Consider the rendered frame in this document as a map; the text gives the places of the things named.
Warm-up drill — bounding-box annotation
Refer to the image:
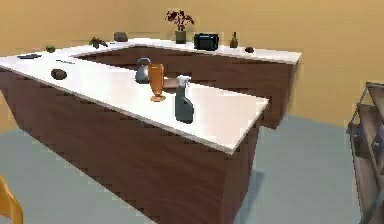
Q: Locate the grey spray bottle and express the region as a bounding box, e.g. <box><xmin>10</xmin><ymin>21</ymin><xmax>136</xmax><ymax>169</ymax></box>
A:
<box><xmin>174</xmin><ymin>75</ymin><xmax>195</xmax><ymax>125</ymax></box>

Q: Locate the dark green glass bottle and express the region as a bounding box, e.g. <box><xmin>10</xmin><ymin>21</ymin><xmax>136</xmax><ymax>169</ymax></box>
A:
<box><xmin>229</xmin><ymin>31</ymin><xmax>239</xmax><ymax>49</ymax></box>

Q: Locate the orange glass vase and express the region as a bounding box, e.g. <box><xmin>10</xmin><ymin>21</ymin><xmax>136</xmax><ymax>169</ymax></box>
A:
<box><xmin>147</xmin><ymin>63</ymin><xmax>167</xmax><ymax>103</ymax></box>

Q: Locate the grey kettle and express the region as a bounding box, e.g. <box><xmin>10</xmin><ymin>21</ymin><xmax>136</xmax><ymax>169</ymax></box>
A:
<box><xmin>134</xmin><ymin>57</ymin><xmax>153</xmax><ymax>85</ymax></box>

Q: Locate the brown white-topped kitchen counter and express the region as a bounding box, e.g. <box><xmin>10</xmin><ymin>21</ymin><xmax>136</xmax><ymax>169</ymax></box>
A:
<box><xmin>0</xmin><ymin>37</ymin><xmax>303</xmax><ymax>224</ymax></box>

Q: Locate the black toaster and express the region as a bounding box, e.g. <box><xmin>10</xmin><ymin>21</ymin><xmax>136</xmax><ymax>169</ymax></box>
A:
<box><xmin>193</xmin><ymin>32</ymin><xmax>220</xmax><ymax>52</ymax></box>

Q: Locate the red-leaved potted plant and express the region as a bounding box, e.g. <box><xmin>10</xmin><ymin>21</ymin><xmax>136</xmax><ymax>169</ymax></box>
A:
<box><xmin>165</xmin><ymin>9</ymin><xmax>195</xmax><ymax>45</ymax></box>

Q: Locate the grey bread loaf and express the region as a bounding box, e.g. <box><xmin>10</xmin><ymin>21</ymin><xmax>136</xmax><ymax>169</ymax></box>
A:
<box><xmin>113</xmin><ymin>31</ymin><xmax>129</xmax><ymax>43</ymax></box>

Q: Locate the dark green leafy vegetable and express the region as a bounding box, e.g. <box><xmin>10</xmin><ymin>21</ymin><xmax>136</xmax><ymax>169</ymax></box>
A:
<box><xmin>88</xmin><ymin>36</ymin><xmax>109</xmax><ymax>50</ymax></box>

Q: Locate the dark oval potato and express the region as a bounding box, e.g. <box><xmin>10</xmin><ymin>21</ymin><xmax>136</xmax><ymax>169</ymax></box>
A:
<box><xmin>50</xmin><ymin>68</ymin><xmax>68</xmax><ymax>81</ymax></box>

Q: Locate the dark flat knife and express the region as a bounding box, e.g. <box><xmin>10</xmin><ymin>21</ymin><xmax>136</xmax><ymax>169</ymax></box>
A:
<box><xmin>17</xmin><ymin>53</ymin><xmax>43</xmax><ymax>60</ymax></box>

